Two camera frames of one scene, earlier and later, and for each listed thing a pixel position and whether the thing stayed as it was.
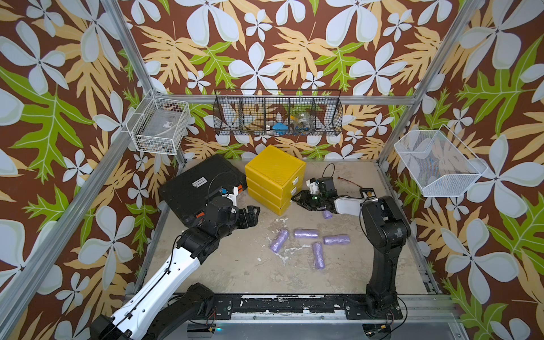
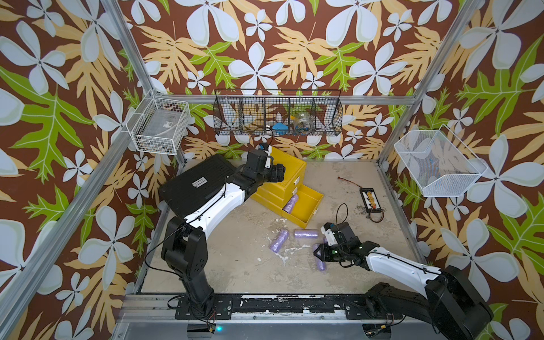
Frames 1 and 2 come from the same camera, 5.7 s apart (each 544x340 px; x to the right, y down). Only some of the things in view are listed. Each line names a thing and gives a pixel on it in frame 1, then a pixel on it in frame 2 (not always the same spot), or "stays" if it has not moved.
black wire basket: (278, 112) stays
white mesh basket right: (442, 166) stays
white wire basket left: (159, 125) stays
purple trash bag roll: (327, 214) → (292, 202)
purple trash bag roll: (305, 234) stays
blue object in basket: (280, 128) stays
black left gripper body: (236, 220) → (272, 175)
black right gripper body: (311, 201) → (334, 253)
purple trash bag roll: (282, 236) stays
